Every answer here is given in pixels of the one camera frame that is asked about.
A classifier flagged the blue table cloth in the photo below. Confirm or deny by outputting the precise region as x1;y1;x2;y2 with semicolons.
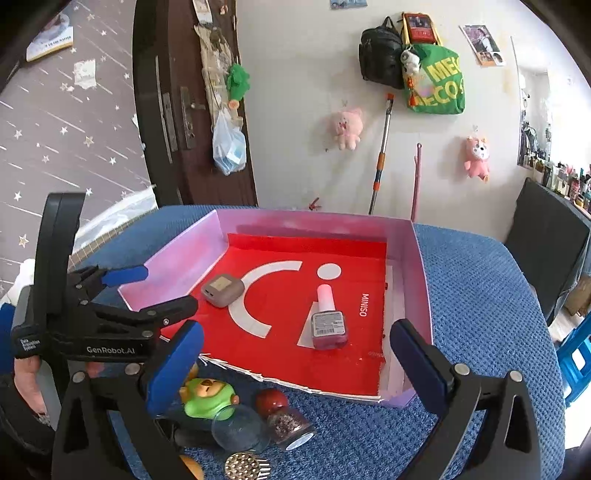
68;204;567;480

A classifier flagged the pink plush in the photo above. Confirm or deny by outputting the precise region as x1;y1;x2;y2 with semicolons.
332;108;363;151
464;136;491;182

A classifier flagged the pink plush left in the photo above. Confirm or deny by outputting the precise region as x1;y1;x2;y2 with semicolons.
332;108;363;151

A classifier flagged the white panda keychain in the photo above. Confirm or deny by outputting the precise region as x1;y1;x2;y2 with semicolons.
401;49;421;77

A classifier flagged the orange ball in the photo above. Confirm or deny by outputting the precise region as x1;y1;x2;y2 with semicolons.
180;455;205;480

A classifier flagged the plastic bag on door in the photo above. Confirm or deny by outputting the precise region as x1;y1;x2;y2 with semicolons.
212;108;246;176

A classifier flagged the pink plush right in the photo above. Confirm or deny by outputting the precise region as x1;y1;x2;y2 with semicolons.
464;136;491;182

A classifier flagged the blue plastic stool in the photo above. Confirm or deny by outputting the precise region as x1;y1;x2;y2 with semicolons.
557;313;591;408

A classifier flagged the pink nail polish bottle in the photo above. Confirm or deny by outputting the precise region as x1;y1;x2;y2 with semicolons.
311;284;349;350

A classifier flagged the brown square case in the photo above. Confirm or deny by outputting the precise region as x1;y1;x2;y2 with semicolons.
201;274;245;308

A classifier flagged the pink stick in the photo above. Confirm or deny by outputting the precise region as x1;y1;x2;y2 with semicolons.
410;143;423;222

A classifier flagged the red cap glitter bottle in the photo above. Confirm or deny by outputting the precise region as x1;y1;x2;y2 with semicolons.
254;388;315;451

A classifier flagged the black backpack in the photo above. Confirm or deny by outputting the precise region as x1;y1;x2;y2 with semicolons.
359;16;405;90

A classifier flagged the green plush on door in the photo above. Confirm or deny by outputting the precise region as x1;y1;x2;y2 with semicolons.
226;63;250;110

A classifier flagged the pink box with red base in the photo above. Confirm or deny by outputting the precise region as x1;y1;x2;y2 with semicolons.
119;209;433;407

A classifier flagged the gold studded cylinder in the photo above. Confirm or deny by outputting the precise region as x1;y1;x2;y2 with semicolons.
223;452;271;480

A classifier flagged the person left hand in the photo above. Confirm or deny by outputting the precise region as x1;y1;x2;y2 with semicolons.
14;356;47;415

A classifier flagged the green tote bag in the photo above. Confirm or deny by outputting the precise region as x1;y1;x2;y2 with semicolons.
403;43;466;115

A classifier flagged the green toy snow globe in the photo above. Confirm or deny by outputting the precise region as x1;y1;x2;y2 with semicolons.
173;377;270;453

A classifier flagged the wall photo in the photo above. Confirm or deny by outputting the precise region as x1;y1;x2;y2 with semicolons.
460;25;504;67

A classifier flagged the brown door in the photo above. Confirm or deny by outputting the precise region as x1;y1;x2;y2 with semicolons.
132;1;257;206

